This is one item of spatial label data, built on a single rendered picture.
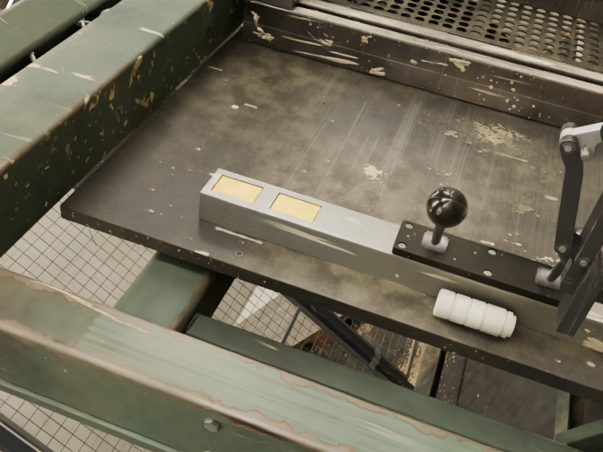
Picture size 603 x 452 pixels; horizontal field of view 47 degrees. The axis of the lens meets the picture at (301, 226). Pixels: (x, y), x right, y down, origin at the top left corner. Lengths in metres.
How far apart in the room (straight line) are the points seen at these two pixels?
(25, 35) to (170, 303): 0.90
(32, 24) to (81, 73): 0.71
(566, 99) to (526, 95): 0.06
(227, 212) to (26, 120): 0.23
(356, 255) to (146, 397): 0.27
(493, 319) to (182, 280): 0.33
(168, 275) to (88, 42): 0.32
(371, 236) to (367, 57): 0.42
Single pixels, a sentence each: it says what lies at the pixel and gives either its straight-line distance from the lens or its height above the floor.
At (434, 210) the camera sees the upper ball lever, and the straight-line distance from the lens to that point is 0.63.
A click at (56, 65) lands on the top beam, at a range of 0.88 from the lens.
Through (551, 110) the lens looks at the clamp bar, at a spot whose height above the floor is 1.39.
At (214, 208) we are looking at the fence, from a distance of 0.78.
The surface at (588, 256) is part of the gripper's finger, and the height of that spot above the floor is 1.48.
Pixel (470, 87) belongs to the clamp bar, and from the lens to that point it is 1.09.
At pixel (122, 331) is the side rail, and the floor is 1.69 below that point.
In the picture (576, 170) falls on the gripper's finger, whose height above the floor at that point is 1.55.
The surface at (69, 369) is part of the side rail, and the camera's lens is 0.64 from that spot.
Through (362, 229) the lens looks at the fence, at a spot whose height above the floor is 1.55.
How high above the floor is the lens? 1.75
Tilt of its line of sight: 11 degrees down
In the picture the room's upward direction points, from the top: 48 degrees counter-clockwise
